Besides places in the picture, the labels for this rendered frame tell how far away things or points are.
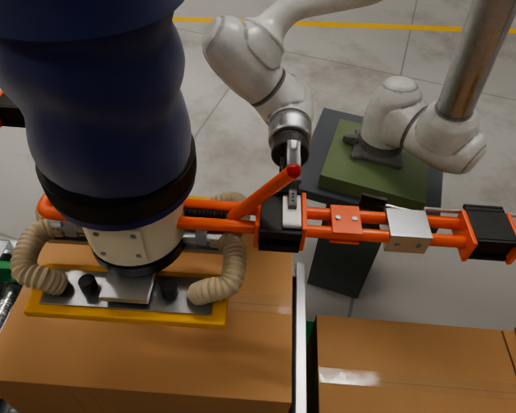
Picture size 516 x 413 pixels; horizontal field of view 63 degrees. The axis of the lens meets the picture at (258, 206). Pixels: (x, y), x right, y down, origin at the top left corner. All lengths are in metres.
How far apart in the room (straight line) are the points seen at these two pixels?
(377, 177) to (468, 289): 1.05
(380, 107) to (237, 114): 1.73
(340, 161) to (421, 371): 0.71
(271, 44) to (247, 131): 2.04
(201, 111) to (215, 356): 2.34
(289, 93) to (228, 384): 0.59
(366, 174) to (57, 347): 1.05
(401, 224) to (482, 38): 0.58
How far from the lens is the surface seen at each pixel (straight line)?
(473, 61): 1.22
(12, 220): 2.60
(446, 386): 1.45
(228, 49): 0.84
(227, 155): 2.70
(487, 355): 1.55
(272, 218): 0.70
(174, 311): 0.75
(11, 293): 1.61
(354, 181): 1.45
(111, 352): 0.94
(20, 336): 1.02
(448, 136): 1.34
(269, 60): 0.87
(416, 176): 1.55
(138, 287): 0.75
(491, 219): 0.81
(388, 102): 1.42
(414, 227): 0.75
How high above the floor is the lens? 1.79
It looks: 48 degrees down
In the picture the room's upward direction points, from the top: 4 degrees clockwise
